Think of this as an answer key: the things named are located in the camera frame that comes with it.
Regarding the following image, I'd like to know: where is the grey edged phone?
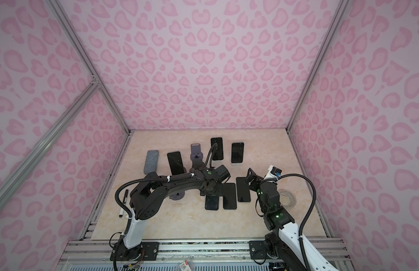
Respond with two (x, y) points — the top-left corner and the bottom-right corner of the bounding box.
(236, 177), (251, 203)

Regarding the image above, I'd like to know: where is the blue edged phone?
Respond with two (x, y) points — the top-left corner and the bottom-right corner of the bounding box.
(223, 183), (237, 210)

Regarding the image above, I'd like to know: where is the phone green edge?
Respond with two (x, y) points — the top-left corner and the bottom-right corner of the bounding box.
(205, 195), (219, 211)

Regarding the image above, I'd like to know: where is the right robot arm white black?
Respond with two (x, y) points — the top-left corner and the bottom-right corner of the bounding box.
(246, 166), (337, 271)

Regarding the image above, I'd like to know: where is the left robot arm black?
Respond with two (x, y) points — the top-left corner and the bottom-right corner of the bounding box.
(110, 166), (231, 262)

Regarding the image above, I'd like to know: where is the phone back right white stand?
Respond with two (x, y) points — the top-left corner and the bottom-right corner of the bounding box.
(231, 142), (245, 164)

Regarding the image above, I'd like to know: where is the phone white stand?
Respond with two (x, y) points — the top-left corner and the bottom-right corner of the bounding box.
(231, 142), (245, 164)
(210, 137), (224, 161)

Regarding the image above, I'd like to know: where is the phone back centre white stand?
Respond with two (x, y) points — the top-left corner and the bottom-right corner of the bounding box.
(210, 137), (224, 161)

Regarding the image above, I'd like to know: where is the grey stand of blue phone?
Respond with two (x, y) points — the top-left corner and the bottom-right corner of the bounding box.
(192, 160), (205, 169)

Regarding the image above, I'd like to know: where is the empty purple phone stand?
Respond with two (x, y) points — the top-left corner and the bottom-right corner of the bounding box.
(190, 143), (203, 161)

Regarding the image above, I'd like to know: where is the grey stand front left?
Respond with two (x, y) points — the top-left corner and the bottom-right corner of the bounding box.
(169, 192), (185, 201)

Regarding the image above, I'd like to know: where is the clear tape roll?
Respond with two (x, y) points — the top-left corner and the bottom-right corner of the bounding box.
(279, 190), (297, 209)

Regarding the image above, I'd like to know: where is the grey stone block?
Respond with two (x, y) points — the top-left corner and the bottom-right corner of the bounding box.
(144, 150), (159, 175)

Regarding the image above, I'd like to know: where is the black marker pen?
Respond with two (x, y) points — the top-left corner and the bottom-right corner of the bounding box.
(119, 189), (129, 218)

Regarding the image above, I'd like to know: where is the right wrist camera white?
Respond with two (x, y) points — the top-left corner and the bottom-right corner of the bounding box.
(264, 165), (282, 181)

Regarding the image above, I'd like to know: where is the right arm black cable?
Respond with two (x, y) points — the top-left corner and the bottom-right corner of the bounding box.
(277, 173), (318, 271)

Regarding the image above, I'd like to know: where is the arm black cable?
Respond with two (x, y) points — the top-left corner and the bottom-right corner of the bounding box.
(203, 142), (219, 169)
(277, 173), (318, 271)

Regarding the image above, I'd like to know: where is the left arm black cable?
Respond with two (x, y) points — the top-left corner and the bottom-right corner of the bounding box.
(203, 142), (219, 169)

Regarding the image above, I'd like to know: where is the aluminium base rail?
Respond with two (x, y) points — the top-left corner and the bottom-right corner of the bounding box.
(59, 237), (354, 271)

